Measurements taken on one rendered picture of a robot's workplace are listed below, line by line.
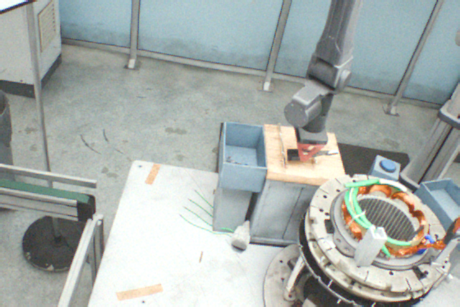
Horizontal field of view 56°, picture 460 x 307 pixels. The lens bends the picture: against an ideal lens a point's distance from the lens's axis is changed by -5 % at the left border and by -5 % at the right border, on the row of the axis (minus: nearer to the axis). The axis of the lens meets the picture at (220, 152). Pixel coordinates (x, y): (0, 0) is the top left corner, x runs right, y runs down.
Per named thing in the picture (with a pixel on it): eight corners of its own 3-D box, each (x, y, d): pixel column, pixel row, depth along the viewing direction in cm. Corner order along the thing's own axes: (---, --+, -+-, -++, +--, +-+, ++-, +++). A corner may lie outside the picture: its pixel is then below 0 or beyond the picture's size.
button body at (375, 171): (364, 237, 135) (397, 179, 118) (342, 228, 136) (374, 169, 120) (367, 222, 140) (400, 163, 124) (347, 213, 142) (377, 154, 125)
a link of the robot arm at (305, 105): (354, 69, 91) (319, 51, 94) (326, 90, 84) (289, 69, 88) (338, 114, 99) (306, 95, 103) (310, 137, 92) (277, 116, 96)
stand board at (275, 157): (265, 179, 109) (268, 171, 108) (261, 130, 124) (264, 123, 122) (344, 189, 111) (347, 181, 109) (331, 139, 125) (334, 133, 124)
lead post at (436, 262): (440, 268, 89) (469, 232, 81) (429, 267, 89) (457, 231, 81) (438, 261, 90) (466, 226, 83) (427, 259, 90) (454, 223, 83)
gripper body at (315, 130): (299, 144, 101) (305, 119, 96) (293, 116, 108) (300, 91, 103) (327, 147, 101) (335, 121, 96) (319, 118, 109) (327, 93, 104)
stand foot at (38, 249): (11, 263, 194) (10, 262, 193) (37, 208, 220) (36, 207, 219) (83, 277, 196) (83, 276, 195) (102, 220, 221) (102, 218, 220)
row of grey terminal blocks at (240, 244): (244, 254, 123) (247, 245, 121) (227, 249, 124) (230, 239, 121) (255, 230, 131) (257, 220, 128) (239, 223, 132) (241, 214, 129)
